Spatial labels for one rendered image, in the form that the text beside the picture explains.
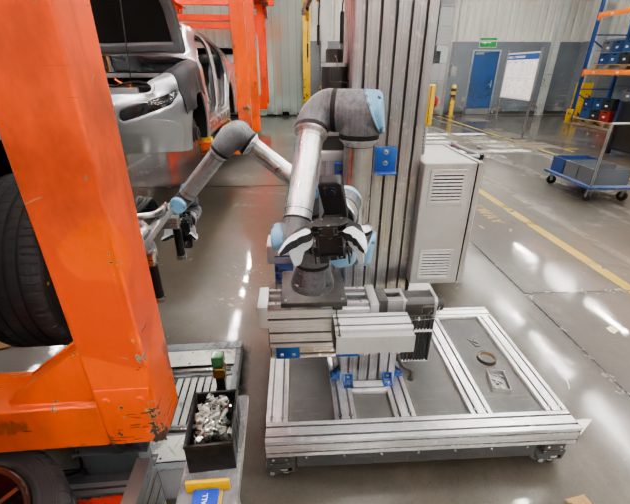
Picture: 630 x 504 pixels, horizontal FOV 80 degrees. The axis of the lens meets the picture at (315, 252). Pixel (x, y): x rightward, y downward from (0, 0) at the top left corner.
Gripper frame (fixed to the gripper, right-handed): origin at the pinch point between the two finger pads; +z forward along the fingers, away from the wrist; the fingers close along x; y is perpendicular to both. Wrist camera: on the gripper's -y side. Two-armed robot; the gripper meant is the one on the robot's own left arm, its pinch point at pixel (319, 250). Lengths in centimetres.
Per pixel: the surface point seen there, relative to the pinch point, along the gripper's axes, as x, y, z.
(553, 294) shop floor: -120, 142, -211
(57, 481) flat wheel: 80, 63, 8
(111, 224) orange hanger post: 47.9, -3.7, -9.3
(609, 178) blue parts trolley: -264, 133, -466
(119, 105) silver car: 231, -29, -260
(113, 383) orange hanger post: 63, 39, -6
